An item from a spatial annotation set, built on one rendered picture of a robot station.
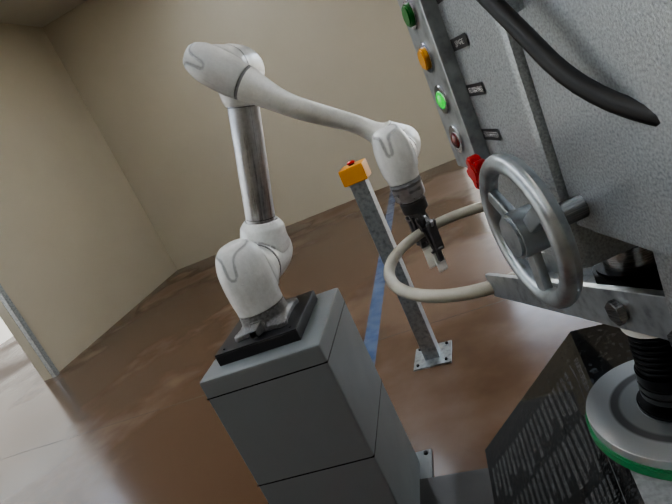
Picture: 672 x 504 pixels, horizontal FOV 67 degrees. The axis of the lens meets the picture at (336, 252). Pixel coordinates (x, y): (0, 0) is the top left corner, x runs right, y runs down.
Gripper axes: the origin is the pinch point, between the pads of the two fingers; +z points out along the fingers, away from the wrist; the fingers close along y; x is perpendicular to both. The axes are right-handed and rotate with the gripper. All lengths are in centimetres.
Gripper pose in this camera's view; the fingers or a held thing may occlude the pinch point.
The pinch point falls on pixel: (435, 259)
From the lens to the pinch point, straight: 153.5
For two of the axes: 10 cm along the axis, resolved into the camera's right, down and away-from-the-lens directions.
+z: 4.0, 8.6, 3.3
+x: 8.4, -4.8, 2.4
